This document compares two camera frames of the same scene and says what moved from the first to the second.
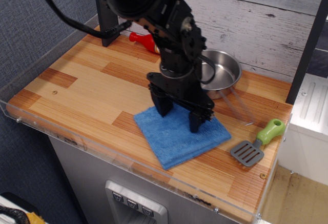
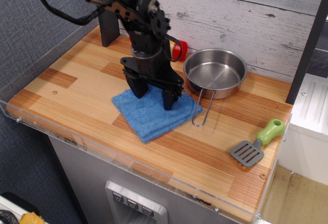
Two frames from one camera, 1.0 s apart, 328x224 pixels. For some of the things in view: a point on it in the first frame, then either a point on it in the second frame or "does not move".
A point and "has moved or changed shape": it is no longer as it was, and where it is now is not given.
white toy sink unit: x=305 y=149 does not move
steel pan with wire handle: x=220 y=72 has moved or changed shape
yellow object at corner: x=34 y=219 does not move
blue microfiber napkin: x=171 y=139 to x=147 y=117
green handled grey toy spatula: x=248 y=153 does not move
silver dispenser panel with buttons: x=127 y=206 does not move
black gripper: x=186 y=92 to x=158 y=70
